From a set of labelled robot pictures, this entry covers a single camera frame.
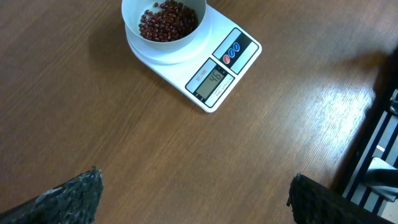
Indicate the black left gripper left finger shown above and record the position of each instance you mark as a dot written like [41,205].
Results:
[73,202]

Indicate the white round bowl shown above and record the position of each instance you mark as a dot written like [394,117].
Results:
[133,9]

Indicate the red beans in bowl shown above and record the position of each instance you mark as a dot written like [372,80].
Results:
[167,21]

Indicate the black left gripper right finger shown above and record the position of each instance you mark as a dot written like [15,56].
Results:
[312,203]

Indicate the white digital kitchen scale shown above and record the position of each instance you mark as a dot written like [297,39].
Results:
[209,67]

